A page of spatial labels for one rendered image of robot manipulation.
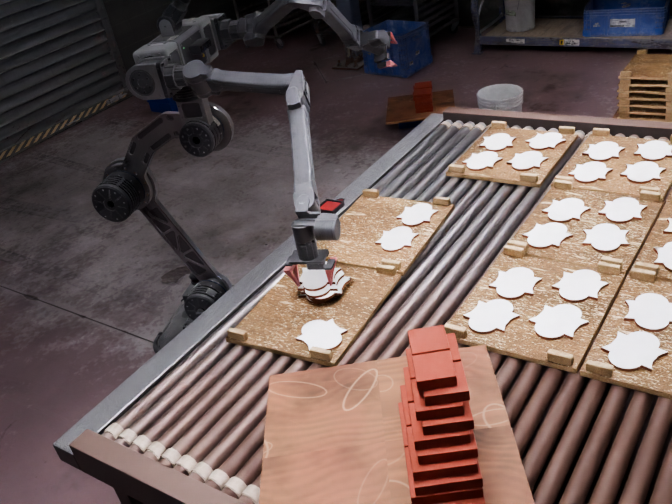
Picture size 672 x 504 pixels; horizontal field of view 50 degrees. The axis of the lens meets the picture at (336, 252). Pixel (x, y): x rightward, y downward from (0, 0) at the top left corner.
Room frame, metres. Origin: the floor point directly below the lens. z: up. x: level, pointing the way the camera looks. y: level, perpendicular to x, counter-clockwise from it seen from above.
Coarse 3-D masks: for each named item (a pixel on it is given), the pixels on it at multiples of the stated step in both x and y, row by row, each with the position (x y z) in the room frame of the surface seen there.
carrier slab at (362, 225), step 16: (352, 208) 2.21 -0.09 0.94; (368, 208) 2.19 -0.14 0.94; (384, 208) 2.17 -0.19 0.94; (400, 208) 2.14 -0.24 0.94; (432, 208) 2.10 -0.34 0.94; (448, 208) 2.08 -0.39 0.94; (352, 224) 2.10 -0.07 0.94; (368, 224) 2.08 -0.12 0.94; (384, 224) 2.06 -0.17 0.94; (400, 224) 2.04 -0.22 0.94; (432, 224) 2.00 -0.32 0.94; (336, 240) 2.02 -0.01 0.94; (352, 240) 2.00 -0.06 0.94; (368, 240) 1.98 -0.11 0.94; (416, 240) 1.92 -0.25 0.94; (336, 256) 1.92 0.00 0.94; (352, 256) 1.90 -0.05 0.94; (368, 256) 1.89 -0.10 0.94; (384, 256) 1.87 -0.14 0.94; (400, 256) 1.85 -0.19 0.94; (416, 256) 1.84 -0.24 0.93; (400, 272) 1.77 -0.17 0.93
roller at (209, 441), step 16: (448, 192) 2.24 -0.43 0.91; (272, 368) 1.47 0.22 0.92; (256, 384) 1.42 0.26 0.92; (240, 400) 1.37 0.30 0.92; (256, 400) 1.38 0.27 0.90; (224, 416) 1.33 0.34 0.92; (240, 416) 1.33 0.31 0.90; (208, 432) 1.28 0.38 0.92; (224, 432) 1.29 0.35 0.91; (192, 448) 1.24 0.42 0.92; (208, 448) 1.24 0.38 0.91; (176, 464) 1.20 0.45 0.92; (192, 464) 1.20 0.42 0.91
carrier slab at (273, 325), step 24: (336, 264) 1.88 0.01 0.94; (288, 288) 1.80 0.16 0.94; (360, 288) 1.72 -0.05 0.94; (384, 288) 1.70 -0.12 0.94; (264, 312) 1.70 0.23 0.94; (288, 312) 1.68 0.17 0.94; (312, 312) 1.66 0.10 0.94; (336, 312) 1.63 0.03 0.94; (360, 312) 1.61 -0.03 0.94; (264, 336) 1.59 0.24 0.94; (288, 336) 1.57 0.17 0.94; (312, 360) 1.46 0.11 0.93; (336, 360) 1.43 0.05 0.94
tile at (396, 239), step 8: (384, 232) 1.99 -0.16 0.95; (392, 232) 1.98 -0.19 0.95; (400, 232) 1.97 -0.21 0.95; (408, 232) 1.96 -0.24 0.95; (384, 240) 1.95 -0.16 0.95; (392, 240) 1.94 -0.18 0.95; (400, 240) 1.93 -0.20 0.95; (408, 240) 1.92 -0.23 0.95; (384, 248) 1.90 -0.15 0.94; (392, 248) 1.89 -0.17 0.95; (400, 248) 1.89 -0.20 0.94
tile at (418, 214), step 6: (420, 204) 2.13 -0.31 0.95; (426, 204) 2.12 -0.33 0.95; (408, 210) 2.10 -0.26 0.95; (414, 210) 2.10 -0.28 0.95; (420, 210) 2.09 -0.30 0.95; (426, 210) 2.08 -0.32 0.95; (432, 210) 2.07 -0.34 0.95; (402, 216) 2.07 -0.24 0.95; (408, 216) 2.06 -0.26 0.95; (414, 216) 2.06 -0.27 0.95; (420, 216) 2.05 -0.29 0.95; (426, 216) 2.04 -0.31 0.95; (402, 222) 2.04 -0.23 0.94; (408, 222) 2.03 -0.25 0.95; (414, 222) 2.02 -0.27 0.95; (420, 222) 2.01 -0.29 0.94; (426, 222) 2.02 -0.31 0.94
